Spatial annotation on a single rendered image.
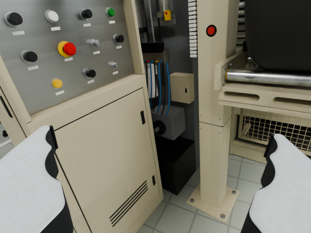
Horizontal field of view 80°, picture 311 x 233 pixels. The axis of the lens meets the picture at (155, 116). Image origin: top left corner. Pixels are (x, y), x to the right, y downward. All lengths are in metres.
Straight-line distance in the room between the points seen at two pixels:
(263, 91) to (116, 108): 0.57
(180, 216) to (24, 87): 1.11
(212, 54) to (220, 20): 0.13
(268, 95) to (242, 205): 0.88
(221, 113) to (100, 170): 0.61
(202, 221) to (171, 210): 0.21
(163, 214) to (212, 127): 0.68
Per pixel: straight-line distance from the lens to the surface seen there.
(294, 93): 0.75
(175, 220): 1.35
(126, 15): 0.94
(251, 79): 0.77
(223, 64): 0.77
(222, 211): 1.38
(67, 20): 0.77
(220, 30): 0.85
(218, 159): 1.11
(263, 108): 0.78
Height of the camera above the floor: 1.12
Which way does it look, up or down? 27 degrees down
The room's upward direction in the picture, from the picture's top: 8 degrees counter-clockwise
